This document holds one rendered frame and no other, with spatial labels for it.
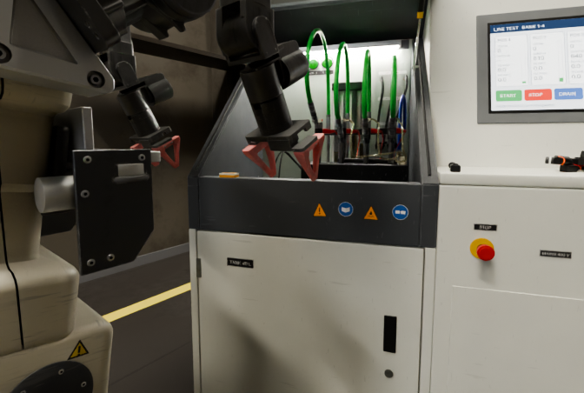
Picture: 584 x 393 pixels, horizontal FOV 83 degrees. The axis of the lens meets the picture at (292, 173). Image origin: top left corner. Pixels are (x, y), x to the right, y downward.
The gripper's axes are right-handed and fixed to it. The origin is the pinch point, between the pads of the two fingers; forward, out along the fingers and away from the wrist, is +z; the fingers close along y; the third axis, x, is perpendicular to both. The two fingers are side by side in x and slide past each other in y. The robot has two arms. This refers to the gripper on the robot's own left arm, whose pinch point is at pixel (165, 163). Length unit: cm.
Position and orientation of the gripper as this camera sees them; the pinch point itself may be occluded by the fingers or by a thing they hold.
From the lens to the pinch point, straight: 93.6
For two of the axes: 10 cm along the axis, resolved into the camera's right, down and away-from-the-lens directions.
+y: -7.8, -0.6, 6.3
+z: 2.9, 8.5, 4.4
